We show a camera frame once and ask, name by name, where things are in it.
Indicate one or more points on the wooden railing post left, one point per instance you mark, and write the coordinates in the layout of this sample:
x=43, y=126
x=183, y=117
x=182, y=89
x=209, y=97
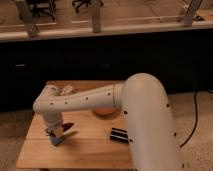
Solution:
x=27, y=18

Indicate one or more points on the black office chair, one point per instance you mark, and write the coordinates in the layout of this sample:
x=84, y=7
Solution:
x=78, y=3
x=36, y=10

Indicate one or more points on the wooden railing post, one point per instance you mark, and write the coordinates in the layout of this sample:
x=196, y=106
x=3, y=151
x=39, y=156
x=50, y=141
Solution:
x=96, y=15
x=27, y=18
x=190, y=13

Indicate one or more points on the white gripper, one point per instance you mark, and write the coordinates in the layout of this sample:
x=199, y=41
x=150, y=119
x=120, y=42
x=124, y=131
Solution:
x=55, y=130

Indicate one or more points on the black striped rectangular box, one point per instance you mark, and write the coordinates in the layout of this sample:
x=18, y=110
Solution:
x=119, y=135

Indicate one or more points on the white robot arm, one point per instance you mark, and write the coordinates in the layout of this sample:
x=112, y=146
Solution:
x=145, y=106

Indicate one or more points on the wooden railing post right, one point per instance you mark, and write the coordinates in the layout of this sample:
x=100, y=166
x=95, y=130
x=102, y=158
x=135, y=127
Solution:
x=190, y=13

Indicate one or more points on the wooden railing post middle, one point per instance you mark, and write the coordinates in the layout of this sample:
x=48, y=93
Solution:
x=96, y=15

